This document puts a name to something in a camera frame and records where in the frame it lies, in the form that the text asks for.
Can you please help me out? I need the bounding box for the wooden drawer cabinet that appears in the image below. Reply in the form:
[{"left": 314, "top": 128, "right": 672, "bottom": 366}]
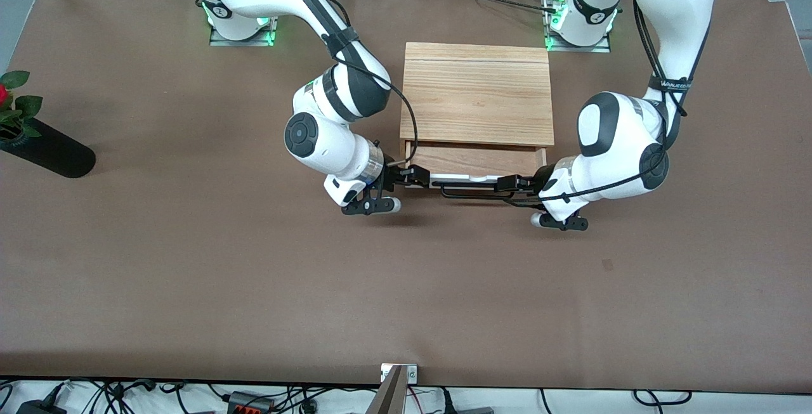
[{"left": 399, "top": 42, "right": 556, "bottom": 155}]

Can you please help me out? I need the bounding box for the black ribbed vase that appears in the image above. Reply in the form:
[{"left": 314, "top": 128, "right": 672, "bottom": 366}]
[{"left": 0, "top": 117, "right": 97, "bottom": 179}]

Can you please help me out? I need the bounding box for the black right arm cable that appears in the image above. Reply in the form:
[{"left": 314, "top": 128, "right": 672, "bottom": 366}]
[{"left": 155, "top": 0, "right": 419, "bottom": 167}]

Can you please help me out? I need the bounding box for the red rose with green leaves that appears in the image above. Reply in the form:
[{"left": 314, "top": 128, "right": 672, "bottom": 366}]
[{"left": 0, "top": 70, "right": 44, "bottom": 142}]

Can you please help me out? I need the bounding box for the black power adapter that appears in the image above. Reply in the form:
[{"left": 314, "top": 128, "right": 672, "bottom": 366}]
[{"left": 16, "top": 400, "right": 67, "bottom": 414}]

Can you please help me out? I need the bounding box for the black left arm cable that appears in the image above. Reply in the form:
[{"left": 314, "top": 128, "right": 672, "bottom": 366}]
[{"left": 504, "top": 0, "right": 711, "bottom": 209}]

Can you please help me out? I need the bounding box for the grey camera mount pole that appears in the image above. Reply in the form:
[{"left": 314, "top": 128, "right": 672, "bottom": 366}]
[{"left": 367, "top": 365, "right": 407, "bottom": 414}]

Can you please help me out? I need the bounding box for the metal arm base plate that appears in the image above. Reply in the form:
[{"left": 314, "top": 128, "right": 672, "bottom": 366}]
[
  {"left": 544, "top": 0, "right": 612, "bottom": 53},
  {"left": 209, "top": 18, "right": 278, "bottom": 47}
]

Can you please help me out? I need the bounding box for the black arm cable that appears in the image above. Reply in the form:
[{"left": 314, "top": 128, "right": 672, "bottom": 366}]
[
  {"left": 504, "top": 0, "right": 711, "bottom": 209},
  {"left": 155, "top": 0, "right": 419, "bottom": 167}
]

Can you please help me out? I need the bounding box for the silver mount bracket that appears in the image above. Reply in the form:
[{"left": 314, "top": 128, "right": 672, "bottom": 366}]
[{"left": 381, "top": 363, "right": 419, "bottom": 384}]

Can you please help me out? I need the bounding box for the white drawer with black handle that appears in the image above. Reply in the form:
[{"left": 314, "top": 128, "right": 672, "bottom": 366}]
[{"left": 401, "top": 140, "right": 549, "bottom": 203}]

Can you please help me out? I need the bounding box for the black adapter with orange plugs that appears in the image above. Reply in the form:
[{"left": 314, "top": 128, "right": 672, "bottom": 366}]
[{"left": 227, "top": 391, "right": 275, "bottom": 414}]

